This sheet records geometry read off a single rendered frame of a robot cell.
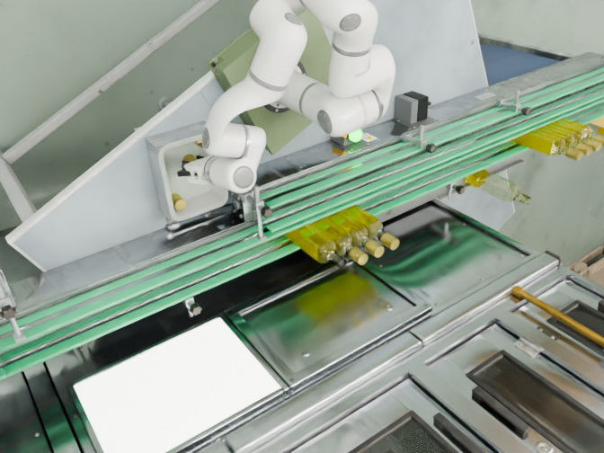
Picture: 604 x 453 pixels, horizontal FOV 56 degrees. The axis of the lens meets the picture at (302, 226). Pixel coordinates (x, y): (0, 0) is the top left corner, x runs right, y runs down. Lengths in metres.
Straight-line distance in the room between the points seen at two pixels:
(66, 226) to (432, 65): 1.30
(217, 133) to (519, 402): 0.92
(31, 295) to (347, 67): 0.93
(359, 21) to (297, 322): 0.80
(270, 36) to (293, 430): 0.84
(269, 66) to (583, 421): 1.04
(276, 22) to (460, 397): 0.92
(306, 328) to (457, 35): 1.17
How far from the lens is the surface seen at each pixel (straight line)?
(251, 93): 1.19
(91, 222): 1.59
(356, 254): 1.56
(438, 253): 1.88
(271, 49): 1.14
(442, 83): 2.17
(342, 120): 1.33
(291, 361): 1.46
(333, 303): 1.61
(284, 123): 1.63
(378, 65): 1.31
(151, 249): 1.59
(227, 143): 1.23
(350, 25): 1.15
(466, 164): 2.16
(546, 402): 1.50
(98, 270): 1.56
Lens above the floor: 2.12
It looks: 45 degrees down
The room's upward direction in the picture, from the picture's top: 126 degrees clockwise
